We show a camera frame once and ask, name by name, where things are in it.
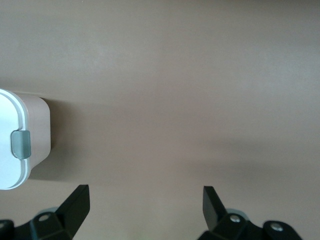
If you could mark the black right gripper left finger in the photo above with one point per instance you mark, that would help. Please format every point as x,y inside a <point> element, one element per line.
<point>65,220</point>

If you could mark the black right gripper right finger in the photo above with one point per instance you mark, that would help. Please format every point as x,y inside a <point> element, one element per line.
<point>232,227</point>

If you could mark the white box lid grey latches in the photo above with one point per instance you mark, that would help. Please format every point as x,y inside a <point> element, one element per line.
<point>7,140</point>

